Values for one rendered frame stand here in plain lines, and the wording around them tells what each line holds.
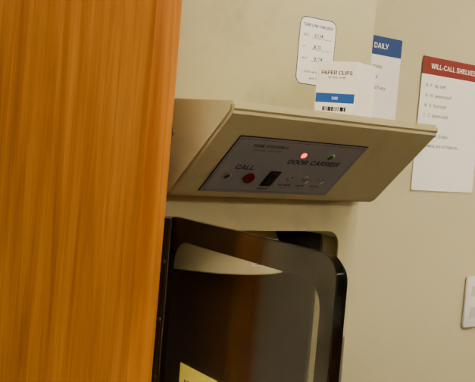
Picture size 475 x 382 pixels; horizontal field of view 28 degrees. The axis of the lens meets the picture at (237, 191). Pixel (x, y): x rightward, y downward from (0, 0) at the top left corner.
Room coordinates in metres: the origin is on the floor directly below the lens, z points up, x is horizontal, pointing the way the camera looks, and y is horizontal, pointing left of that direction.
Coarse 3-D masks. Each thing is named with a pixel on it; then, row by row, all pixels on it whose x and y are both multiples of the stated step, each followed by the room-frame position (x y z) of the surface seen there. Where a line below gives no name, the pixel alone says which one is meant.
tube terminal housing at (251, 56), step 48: (192, 0) 1.01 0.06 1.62; (240, 0) 1.06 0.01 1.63; (288, 0) 1.10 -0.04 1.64; (336, 0) 1.16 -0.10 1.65; (192, 48) 1.02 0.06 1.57; (240, 48) 1.06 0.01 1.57; (288, 48) 1.11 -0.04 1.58; (336, 48) 1.16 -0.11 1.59; (192, 96) 1.02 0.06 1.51; (240, 96) 1.07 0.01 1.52; (288, 96) 1.11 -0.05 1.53; (336, 240) 1.22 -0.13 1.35
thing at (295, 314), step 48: (192, 240) 0.93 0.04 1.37; (240, 240) 0.85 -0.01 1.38; (192, 288) 0.92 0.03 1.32; (240, 288) 0.84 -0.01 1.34; (288, 288) 0.78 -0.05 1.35; (336, 288) 0.72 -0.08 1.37; (192, 336) 0.91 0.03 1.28; (240, 336) 0.84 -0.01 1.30; (288, 336) 0.77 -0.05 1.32; (336, 336) 0.73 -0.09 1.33
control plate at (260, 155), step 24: (240, 144) 0.96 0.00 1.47; (264, 144) 0.98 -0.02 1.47; (288, 144) 0.99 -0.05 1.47; (312, 144) 1.02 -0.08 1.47; (336, 144) 1.04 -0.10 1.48; (216, 168) 0.97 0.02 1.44; (240, 168) 0.99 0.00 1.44; (264, 168) 1.01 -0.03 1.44; (288, 168) 1.03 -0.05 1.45; (312, 168) 1.05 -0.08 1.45; (336, 168) 1.08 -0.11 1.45; (240, 192) 1.03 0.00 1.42; (264, 192) 1.05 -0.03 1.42; (288, 192) 1.07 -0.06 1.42; (312, 192) 1.10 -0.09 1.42
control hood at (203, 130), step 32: (192, 128) 0.95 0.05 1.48; (224, 128) 0.93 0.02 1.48; (256, 128) 0.95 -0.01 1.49; (288, 128) 0.97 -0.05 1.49; (320, 128) 1.00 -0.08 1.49; (352, 128) 1.03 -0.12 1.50; (384, 128) 1.06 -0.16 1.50; (416, 128) 1.09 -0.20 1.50; (192, 160) 0.95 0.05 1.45; (384, 160) 1.11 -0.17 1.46; (192, 192) 0.99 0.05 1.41; (224, 192) 1.02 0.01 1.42; (352, 192) 1.14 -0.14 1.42
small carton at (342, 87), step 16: (320, 64) 1.08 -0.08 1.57; (336, 64) 1.07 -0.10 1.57; (352, 64) 1.06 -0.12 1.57; (320, 80) 1.08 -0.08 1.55; (336, 80) 1.07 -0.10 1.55; (352, 80) 1.06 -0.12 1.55; (368, 80) 1.08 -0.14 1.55; (320, 96) 1.08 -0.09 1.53; (336, 96) 1.07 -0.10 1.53; (352, 96) 1.06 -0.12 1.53; (368, 96) 1.09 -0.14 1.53; (336, 112) 1.07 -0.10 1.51; (352, 112) 1.06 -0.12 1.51; (368, 112) 1.09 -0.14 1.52
